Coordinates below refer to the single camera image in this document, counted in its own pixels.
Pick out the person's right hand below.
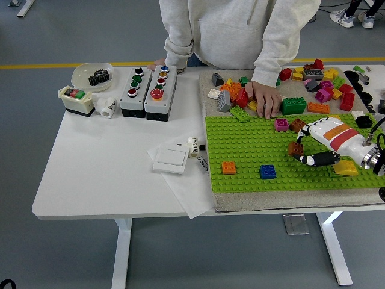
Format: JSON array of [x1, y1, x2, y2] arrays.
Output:
[[147, 58, 167, 72]]

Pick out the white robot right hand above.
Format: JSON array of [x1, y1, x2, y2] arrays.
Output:
[[293, 116, 377, 167]]

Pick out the person's left hand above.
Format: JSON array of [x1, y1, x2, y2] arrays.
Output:
[[245, 80, 283, 119]]

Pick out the brown two-by-two brick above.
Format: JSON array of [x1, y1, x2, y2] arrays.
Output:
[[289, 118, 307, 133], [288, 141, 304, 157]]

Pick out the green studded baseplate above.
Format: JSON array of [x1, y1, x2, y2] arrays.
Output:
[[204, 113, 385, 194]]

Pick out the blue two-by-two brick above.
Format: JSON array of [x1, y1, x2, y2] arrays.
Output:
[[259, 164, 277, 181]]

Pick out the large red brick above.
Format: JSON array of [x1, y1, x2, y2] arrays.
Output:
[[235, 88, 250, 108]]

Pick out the black brick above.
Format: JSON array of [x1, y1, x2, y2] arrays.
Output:
[[355, 115, 374, 129]]

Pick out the grey emergency-stop control box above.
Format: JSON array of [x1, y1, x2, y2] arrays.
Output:
[[144, 64, 178, 122]]

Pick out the large tall green brick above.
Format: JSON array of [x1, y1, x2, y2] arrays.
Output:
[[281, 96, 307, 116]]

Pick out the green two-by-four plate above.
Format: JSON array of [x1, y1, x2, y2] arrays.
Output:
[[229, 105, 252, 123]]

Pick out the yellow curved slope brick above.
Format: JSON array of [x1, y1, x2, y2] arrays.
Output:
[[333, 160, 359, 176]]

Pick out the red two-by-four brick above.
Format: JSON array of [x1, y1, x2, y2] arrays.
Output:
[[339, 92, 356, 111]]

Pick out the orange two-by-four brick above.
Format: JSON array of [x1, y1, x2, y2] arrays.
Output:
[[306, 102, 331, 114]]

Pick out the orange brick cluster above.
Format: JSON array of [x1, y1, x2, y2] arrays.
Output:
[[219, 82, 243, 100]]

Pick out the green square plate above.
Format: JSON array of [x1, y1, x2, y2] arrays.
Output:
[[326, 164, 360, 178]]

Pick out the light grey two-by-four brick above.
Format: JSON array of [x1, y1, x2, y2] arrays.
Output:
[[217, 89, 232, 113]]

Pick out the large magenta brick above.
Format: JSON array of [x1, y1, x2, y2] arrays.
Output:
[[315, 88, 333, 103]]

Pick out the grey four-button control box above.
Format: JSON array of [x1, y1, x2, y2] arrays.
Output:
[[119, 66, 153, 118]]

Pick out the grey brick with rings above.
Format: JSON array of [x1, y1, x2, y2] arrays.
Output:
[[302, 69, 325, 81]]

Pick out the black metal gear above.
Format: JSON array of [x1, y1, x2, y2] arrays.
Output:
[[88, 69, 110, 88]]

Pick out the yellow brick pile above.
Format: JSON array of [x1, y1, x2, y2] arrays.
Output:
[[322, 67, 340, 81]]

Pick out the white pipe tee fitting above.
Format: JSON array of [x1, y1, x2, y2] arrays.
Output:
[[93, 96, 118, 119]]

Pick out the person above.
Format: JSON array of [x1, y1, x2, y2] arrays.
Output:
[[147, 0, 322, 119], [330, 0, 385, 30]]

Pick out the white plastic dish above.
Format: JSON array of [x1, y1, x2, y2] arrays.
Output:
[[70, 62, 116, 93]]

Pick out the orange two-by-two brick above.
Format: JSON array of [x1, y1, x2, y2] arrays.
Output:
[[221, 161, 237, 175]]

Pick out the white printed label strip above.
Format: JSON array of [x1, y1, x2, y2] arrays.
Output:
[[195, 150, 211, 177]]

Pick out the metal floor plate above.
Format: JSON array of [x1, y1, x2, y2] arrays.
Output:
[[282, 213, 310, 235]]

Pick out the grey-brown mat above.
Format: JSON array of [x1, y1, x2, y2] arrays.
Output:
[[198, 66, 385, 214]]

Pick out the white table leg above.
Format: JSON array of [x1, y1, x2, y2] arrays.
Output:
[[111, 217, 134, 289], [315, 211, 353, 286]]

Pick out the white paper sheet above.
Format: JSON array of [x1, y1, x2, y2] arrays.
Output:
[[146, 141, 216, 220]]

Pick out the white desk foot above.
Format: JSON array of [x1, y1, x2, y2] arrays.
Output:
[[8, 0, 37, 18]]

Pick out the cream red-green switch box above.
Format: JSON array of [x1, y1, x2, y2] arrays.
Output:
[[57, 85, 96, 119]]

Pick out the white wall switch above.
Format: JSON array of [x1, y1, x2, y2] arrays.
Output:
[[152, 143, 189, 175]]

